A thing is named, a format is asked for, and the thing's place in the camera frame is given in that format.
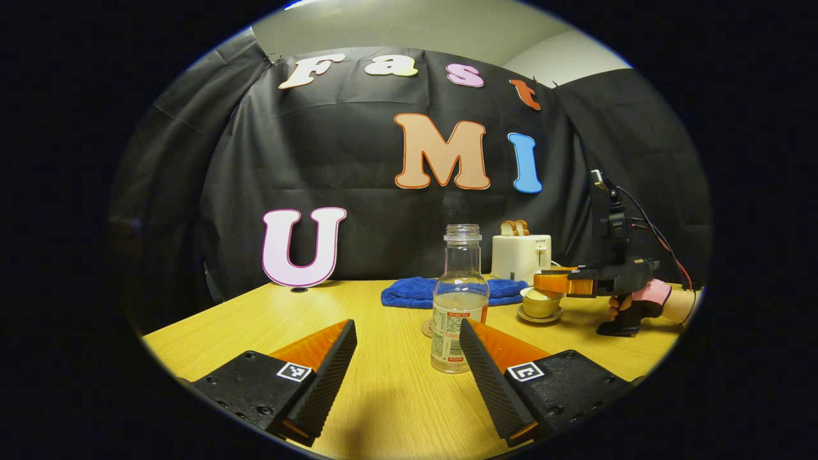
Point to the cream ceramic teacup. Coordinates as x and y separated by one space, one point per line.
542 308

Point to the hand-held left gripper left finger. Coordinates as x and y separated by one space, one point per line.
326 383

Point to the blue towel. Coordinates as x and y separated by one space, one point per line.
409 292

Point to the toast slice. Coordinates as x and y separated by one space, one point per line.
522 227
509 228

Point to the black backdrop cloth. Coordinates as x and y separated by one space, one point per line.
383 243

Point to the white toaster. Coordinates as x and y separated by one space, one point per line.
517 259

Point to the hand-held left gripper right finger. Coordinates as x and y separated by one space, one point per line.
489 383

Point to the cream teacup lid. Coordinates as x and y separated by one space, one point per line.
540 294

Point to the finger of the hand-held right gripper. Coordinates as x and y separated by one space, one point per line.
559 282

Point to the cream ceramic saucer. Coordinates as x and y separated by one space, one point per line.
540 318

